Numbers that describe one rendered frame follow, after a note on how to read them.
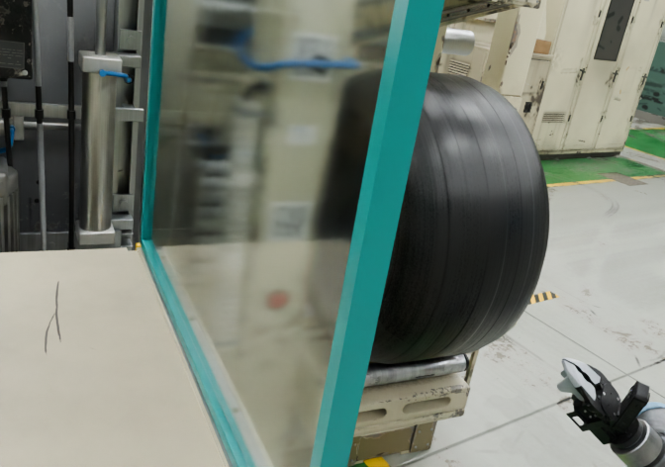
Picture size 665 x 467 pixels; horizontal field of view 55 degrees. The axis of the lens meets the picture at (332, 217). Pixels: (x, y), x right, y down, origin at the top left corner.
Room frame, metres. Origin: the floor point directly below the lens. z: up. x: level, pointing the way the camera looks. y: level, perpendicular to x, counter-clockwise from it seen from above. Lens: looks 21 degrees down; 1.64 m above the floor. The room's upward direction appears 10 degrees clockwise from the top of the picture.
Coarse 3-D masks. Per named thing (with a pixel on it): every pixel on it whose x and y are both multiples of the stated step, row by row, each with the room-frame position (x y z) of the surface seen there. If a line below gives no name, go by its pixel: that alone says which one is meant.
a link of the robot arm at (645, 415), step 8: (648, 408) 1.23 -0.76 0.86; (656, 408) 1.22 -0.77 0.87; (664, 408) 1.23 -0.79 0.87; (640, 416) 1.22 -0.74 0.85; (648, 416) 1.20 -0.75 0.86; (656, 416) 1.20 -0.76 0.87; (664, 416) 1.20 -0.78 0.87; (656, 424) 1.17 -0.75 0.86; (664, 424) 1.17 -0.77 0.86; (656, 432) 1.15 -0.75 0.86; (664, 432) 1.15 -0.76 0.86
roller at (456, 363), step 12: (420, 360) 1.17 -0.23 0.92; (432, 360) 1.18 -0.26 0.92; (444, 360) 1.19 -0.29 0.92; (456, 360) 1.20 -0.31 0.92; (468, 360) 1.21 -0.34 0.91; (372, 372) 1.10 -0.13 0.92; (384, 372) 1.11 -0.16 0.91; (396, 372) 1.13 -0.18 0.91; (408, 372) 1.14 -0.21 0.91; (420, 372) 1.15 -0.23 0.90; (432, 372) 1.17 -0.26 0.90; (444, 372) 1.18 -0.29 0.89; (456, 372) 1.20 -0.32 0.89; (372, 384) 1.10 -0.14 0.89
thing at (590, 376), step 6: (570, 360) 1.12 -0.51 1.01; (576, 360) 1.13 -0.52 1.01; (576, 366) 1.11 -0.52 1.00; (582, 366) 1.12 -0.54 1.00; (588, 366) 1.13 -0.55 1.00; (564, 372) 1.14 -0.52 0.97; (582, 372) 1.11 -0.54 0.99; (588, 372) 1.12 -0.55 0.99; (594, 372) 1.13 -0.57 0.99; (588, 378) 1.11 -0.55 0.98; (594, 378) 1.12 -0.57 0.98; (600, 378) 1.13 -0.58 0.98; (594, 384) 1.11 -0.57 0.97
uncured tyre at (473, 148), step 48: (432, 96) 1.15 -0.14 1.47; (480, 96) 1.22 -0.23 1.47; (432, 144) 1.06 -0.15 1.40; (480, 144) 1.10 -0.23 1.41; (528, 144) 1.16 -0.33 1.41; (432, 192) 1.02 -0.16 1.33; (480, 192) 1.04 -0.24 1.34; (528, 192) 1.09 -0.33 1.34; (432, 240) 0.99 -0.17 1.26; (480, 240) 1.01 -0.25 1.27; (528, 240) 1.07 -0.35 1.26; (432, 288) 0.98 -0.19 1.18; (480, 288) 1.02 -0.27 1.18; (528, 288) 1.07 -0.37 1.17; (384, 336) 1.03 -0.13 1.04; (432, 336) 1.01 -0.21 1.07; (480, 336) 1.07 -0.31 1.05
